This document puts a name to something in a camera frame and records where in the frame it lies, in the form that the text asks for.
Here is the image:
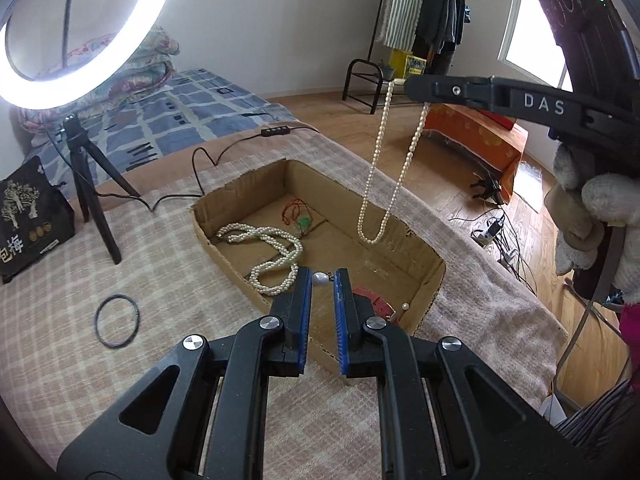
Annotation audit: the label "white power strip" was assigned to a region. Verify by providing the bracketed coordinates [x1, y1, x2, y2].
[472, 219, 507, 249]

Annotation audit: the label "yellow box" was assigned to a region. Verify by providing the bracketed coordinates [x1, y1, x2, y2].
[389, 49, 427, 81]

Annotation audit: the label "person's striped clothing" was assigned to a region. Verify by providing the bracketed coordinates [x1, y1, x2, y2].
[554, 379, 640, 463]

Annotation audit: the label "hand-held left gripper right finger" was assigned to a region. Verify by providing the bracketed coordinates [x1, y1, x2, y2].
[334, 269, 586, 480]

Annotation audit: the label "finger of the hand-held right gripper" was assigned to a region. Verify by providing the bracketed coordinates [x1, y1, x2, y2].
[404, 74, 496, 112]

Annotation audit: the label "cardboard box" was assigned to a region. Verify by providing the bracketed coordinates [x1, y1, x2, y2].
[188, 159, 447, 377]

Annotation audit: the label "window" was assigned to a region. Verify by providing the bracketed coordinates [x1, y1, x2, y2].
[497, 0, 575, 95]

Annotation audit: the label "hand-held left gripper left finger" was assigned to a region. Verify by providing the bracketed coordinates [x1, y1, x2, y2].
[57, 267, 310, 480]

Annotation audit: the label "black clothes rack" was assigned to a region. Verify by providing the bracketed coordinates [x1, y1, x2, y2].
[342, 0, 468, 116]

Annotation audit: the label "red box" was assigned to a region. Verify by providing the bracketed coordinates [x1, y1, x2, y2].
[486, 110, 519, 132]

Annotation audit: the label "black cable with controller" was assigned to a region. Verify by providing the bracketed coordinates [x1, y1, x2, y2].
[192, 124, 322, 214]

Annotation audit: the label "white ring light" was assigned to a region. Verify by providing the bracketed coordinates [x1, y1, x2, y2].
[0, 0, 177, 109]

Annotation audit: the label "black snack bag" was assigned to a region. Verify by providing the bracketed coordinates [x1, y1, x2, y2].
[0, 155, 77, 286]

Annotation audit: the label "dark hanging clothes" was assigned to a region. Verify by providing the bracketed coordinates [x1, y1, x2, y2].
[412, 0, 467, 76]

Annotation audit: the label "black ring bangle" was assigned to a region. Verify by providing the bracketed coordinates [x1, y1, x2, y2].
[94, 293, 141, 349]

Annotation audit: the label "black phone holder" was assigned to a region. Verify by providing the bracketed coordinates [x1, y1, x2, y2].
[60, 0, 87, 70]

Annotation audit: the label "multi-strand pearl necklace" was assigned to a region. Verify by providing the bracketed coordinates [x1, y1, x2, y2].
[215, 222, 304, 297]

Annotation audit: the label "person's right hand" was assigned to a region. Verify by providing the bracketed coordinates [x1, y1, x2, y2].
[544, 144, 640, 307]

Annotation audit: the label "grey cable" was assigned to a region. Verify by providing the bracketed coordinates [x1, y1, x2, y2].
[554, 224, 627, 397]

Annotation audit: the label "brown leather bracelet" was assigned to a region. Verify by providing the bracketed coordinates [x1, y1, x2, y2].
[351, 287, 399, 322]

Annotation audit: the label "folded floral quilt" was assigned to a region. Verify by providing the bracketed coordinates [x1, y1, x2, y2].
[9, 24, 182, 128]

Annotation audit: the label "black tripod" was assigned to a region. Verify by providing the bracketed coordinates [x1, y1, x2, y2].
[59, 116, 144, 266]

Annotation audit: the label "small black stand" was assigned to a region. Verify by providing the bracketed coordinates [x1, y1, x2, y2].
[469, 171, 507, 207]

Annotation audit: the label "striped towel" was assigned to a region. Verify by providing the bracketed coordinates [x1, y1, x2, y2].
[381, 0, 430, 51]

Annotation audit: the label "red cord jade pendant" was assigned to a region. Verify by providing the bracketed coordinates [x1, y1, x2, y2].
[281, 199, 315, 235]

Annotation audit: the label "person's right forearm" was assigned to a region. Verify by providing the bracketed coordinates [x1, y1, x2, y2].
[619, 302, 640, 357]

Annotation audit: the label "blue patterned bed sheet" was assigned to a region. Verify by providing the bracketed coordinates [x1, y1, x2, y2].
[20, 66, 302, 187]

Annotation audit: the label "long pearl necklace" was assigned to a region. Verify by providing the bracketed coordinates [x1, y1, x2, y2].
[357, 79, 432, 246]

